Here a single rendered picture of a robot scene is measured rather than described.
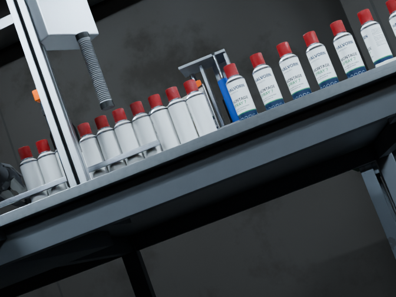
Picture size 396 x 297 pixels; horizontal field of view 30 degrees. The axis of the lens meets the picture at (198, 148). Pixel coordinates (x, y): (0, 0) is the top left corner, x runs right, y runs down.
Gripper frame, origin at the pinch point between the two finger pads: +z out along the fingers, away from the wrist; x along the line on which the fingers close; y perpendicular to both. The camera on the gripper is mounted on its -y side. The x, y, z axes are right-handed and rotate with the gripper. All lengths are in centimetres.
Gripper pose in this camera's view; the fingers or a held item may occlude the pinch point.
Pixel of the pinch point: (27, 204)
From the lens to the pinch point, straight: 206.4
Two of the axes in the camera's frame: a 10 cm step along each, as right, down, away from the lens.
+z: 7.6, 6.2, -1.8
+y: 1.5, 1.0, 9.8
